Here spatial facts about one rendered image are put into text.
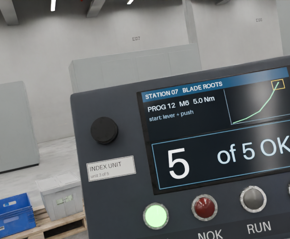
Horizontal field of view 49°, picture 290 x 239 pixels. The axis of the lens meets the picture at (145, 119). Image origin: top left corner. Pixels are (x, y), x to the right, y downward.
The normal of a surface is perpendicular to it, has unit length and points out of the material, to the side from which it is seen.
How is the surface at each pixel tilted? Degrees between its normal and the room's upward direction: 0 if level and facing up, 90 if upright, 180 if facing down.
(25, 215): 90
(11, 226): 90
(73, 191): 95
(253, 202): 78
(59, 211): 95
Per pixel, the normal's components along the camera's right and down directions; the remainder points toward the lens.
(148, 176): -0.04, -0.17
